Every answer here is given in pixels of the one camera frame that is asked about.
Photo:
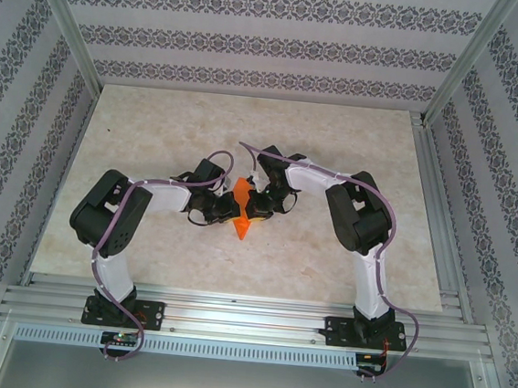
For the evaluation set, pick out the aluminium frame post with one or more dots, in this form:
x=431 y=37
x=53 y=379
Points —
x=64 y=15
x=471 y=54

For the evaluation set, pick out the aluminium mounting rail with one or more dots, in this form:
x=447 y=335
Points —
x=247 y=316

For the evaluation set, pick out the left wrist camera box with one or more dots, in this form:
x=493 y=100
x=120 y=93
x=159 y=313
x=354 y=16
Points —
x=227 y=184

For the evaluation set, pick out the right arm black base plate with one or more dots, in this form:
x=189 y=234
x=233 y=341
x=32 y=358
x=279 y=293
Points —
x=337 y=330

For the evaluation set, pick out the orange square paper sheet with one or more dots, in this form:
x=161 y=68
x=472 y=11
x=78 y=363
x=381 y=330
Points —
x=242 y=190

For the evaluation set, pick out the circuit board with blue light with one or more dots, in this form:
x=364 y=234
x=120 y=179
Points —
x=369 y=362

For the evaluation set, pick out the aluminium side rail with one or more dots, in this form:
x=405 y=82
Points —
x=431 y=174

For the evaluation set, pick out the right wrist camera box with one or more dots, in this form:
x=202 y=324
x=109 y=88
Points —
x=256 y=178

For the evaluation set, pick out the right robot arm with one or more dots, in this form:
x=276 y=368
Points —
x=357 y=217

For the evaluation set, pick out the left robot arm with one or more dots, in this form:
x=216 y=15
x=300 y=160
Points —
x=114 y=217

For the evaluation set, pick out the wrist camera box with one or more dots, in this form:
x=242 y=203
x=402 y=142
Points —
x=256 y=178
x=227 y=184

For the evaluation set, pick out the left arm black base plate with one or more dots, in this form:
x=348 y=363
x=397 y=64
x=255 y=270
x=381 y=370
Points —
x=155 y=314

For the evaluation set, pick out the circuit board with green light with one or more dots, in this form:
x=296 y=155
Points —
x=119 y=337

